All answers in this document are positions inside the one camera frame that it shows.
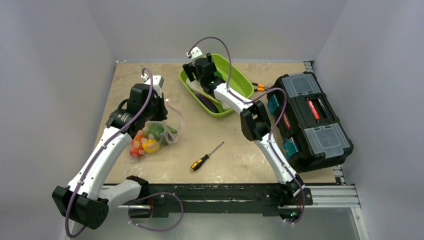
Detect clear zip bag pink dots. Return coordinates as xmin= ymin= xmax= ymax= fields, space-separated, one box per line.
xmin=129 ymin=99 xmax=186 ymax=158

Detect aluminium frame rail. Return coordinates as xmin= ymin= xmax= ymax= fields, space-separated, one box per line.
xmin=120 ymin=184 xmax=360 ymax=213

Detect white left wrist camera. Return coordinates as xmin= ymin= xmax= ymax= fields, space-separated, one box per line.
xmin=140 ymin=73 xmax=164 ymax=98

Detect red bell pepper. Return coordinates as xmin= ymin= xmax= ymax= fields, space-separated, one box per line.
xmin=129 ymin=139 xmax=146 ymax=158

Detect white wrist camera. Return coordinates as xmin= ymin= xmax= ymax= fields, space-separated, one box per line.
xmin=186 ymin=46 xmax=203 ymax=61
xmin=140 ymin=73 xmax=164 ymax=98

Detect purple eggplant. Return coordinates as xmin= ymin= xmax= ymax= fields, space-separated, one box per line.
xmin=195 ymin=92 xmax=219 ymax=114

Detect black toolbox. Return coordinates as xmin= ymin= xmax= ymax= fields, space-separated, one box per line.
xmin=267 ymin=71 xmax=354 ymax=172

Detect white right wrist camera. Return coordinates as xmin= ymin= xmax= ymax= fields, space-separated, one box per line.
xmin=186 ymin=46 xmax=203 ymax=61

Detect green cucumber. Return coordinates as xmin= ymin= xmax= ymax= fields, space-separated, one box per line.
xmin=163 ymin=124 xmax=179 ymax=135

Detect green bok choy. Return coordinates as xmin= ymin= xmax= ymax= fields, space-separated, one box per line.
xmin=220 ymin=101 xmax=232 ymax=111

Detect orange persimmon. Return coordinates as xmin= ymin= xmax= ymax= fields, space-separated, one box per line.
xmin=133 ymin=130 xmax=147 ymax=143

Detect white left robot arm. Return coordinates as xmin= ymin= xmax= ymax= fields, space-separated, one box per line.
xmin=52 ymin=83 xmax=168 ymax=234

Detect green plastic tray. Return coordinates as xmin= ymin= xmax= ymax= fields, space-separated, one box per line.
xmin=179 ymin=53 xmax=254 ymax=119

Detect orange handled pliers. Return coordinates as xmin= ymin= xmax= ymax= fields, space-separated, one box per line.
xmin=251 ymin=82 xmax=270 ymax=92

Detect green mango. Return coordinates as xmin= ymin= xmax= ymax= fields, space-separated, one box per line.
xmin=143 ymin=122 xmax=164 ymax=141

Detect yellow black screwdriver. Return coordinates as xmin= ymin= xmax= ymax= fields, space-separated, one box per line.
xmin=190 ymin=141 xmax=224 ymax=172

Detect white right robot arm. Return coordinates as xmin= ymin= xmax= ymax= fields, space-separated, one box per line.
xmin=182 ymin=50 xmax=306 ymax=207

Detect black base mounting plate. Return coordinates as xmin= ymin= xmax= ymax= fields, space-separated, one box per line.
xmin=122 ymin=183 xmax=313 ymax=220

